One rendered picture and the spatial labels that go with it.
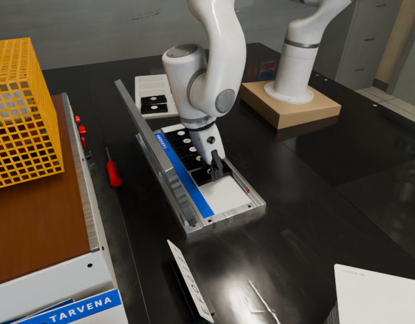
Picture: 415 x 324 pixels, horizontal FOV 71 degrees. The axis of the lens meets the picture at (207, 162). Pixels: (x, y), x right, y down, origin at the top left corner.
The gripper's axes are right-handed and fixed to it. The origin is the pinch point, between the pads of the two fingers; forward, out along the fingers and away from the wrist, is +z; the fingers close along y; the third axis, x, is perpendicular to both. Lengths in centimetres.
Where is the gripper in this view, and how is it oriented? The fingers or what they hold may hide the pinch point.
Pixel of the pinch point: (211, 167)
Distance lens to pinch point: 76.6
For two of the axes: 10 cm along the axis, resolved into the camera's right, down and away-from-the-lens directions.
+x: -8.8, 4.2, -2.0
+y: -4.3, -5.5, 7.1
